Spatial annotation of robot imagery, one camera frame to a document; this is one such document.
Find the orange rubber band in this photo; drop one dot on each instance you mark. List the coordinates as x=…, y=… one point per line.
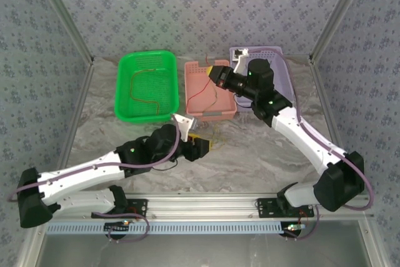
x=131, y=90

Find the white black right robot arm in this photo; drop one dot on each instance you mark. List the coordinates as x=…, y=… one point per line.
x=300, y=135

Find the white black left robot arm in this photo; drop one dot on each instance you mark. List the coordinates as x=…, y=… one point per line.
x=78, y=170

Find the pink plastic basket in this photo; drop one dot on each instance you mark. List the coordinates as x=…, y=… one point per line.
x=200, y=76

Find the purple plastic basket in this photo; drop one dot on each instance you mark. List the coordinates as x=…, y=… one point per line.
x=281, y=60

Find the green plastic basket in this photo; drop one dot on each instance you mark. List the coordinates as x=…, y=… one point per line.
x=147, y=85

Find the black controller board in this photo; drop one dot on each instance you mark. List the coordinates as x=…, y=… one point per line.
x=293, y=229
x=117, y=226

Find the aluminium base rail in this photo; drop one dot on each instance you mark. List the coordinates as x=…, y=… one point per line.
x=200, y=204

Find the aluminium side rail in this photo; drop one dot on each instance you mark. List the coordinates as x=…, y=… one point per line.
x=323, y=101
x=78, y=107

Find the aluminium frame post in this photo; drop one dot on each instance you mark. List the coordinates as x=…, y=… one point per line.
x=62, y=13
x=340, y=13

